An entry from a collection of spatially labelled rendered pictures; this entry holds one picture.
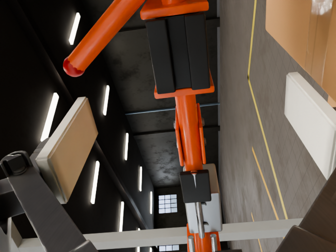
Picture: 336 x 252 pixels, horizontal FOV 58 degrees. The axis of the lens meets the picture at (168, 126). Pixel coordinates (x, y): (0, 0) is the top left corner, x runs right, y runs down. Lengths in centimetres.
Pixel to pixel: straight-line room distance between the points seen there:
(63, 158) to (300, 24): 31
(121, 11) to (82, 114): 14
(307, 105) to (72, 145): 13
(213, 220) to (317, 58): 23
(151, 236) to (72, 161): 318
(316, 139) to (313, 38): 21
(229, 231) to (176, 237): 54
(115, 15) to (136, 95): 1179
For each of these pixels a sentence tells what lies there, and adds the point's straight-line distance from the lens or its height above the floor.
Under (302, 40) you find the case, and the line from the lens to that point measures 39.
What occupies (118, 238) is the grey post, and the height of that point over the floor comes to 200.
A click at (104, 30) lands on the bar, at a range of 32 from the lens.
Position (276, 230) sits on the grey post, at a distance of 336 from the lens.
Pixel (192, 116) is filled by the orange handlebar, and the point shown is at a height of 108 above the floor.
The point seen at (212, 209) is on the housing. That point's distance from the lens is 40.
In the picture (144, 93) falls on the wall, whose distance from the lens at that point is 1200.
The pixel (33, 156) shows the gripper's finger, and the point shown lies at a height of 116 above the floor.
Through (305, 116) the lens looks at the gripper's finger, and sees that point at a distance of 18.
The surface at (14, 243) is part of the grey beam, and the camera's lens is 380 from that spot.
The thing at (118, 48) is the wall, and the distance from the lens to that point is 1061.
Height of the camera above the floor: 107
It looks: 5 degrees up
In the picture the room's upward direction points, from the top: 96 degrees counter-clockwise
